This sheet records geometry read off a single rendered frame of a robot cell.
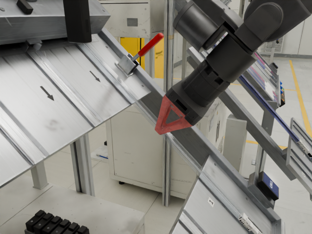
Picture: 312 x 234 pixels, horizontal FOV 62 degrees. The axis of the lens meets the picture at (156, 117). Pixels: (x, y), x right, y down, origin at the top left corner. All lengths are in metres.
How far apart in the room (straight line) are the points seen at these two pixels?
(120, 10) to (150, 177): 0.99
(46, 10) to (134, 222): 0.53
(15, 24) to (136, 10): 1.06
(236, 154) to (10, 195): 0.70
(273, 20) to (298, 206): 1.66
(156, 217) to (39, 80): 1.35
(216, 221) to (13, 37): 0.41
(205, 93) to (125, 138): 1.26
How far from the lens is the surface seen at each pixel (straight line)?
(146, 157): 1.62
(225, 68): 0.39
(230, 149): 0.87
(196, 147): 0.56
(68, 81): 0.42
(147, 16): 1.38
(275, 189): 0.61
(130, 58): 0.54
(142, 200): 1.76
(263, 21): 0.35
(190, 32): 0.40
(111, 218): 0.74
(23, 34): 0.41
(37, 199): 0.86
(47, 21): 0.42
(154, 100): 0.55
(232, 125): 0.83
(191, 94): 0.40
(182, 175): 1.58
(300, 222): 1.82
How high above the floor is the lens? 1.12
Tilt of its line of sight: 22 degrees down
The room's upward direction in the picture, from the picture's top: straight up
